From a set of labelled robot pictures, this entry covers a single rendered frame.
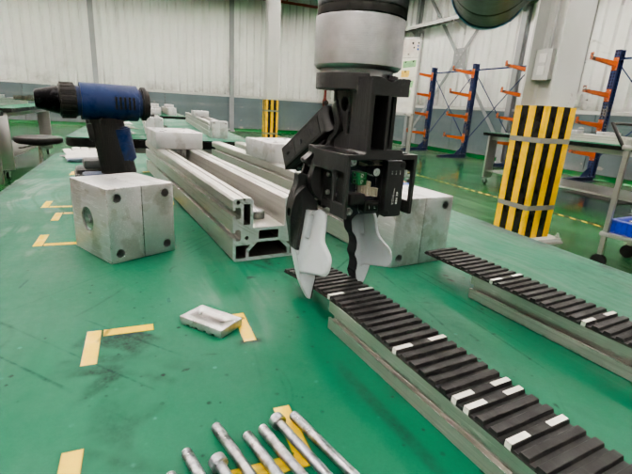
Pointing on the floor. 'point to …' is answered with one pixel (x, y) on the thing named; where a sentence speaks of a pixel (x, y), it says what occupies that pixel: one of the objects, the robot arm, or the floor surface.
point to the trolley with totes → (622, 228)
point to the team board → (413, 46)
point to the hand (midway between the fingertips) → (330, 278)
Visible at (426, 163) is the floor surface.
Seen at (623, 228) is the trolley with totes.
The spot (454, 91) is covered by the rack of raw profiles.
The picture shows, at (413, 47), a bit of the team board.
